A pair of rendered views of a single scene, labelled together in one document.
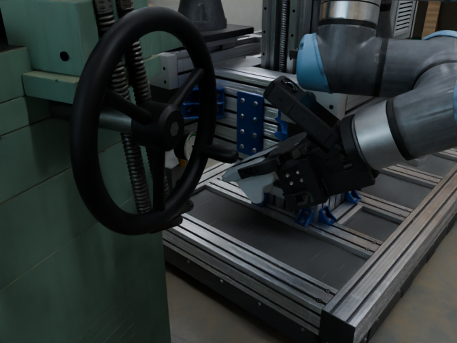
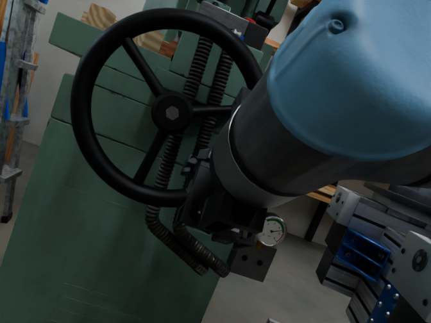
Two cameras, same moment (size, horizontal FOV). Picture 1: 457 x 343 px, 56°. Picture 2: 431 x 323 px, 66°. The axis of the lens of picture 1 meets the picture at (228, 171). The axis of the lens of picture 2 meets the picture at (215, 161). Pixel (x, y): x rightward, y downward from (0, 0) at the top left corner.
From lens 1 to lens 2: 0.50 m
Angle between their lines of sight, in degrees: 55
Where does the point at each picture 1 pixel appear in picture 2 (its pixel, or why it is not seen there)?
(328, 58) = not seen: hidden behind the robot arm
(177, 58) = (362, 202)
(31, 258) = (92, 188)
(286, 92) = (242, 95)
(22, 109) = (148, 92)
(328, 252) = not seen: outside the picture
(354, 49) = not seen: hidden behind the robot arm
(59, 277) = (99, 222)
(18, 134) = (136, 104)
